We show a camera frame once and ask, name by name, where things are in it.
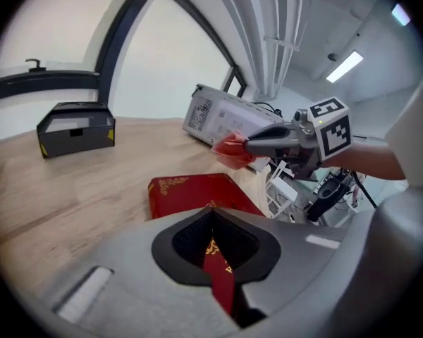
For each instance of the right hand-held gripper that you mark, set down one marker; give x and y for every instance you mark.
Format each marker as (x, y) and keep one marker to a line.
(333, 132)

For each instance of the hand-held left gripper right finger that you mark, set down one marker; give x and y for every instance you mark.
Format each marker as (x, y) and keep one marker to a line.
(264, 255)

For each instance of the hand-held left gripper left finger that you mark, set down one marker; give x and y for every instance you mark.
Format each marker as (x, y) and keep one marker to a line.
(165, 255)

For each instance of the pink and red cloth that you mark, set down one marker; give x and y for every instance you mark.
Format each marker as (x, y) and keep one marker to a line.
(229, 150)

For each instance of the red booklet with gold emblem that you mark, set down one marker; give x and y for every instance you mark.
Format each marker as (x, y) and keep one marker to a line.
(197, 195)

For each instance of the person's right forearm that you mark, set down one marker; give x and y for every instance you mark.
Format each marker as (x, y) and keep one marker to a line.
(366, 160)

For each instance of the white wooden stool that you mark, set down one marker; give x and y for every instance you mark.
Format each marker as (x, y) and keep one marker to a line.
(280, 188)

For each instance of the black floor device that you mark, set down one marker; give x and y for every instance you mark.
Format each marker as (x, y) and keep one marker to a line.
(326, 199)

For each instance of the round ceiling sensor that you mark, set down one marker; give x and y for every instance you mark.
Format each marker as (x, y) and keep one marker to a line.
(332, 57)

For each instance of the ceiling light strip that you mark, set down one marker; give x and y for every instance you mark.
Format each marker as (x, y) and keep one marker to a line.
(344, 66)
(401, 14)

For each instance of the bundle of white ceiling pipes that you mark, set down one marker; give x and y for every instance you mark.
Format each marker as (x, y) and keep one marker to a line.
(264, 30)

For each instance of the person's white jacket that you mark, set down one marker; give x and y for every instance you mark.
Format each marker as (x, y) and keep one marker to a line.
(412, 143)

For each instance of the black cardboard box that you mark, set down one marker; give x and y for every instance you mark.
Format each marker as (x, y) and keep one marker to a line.
(74, 136)

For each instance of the black framed window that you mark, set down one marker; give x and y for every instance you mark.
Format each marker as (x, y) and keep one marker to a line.
(134, 58)

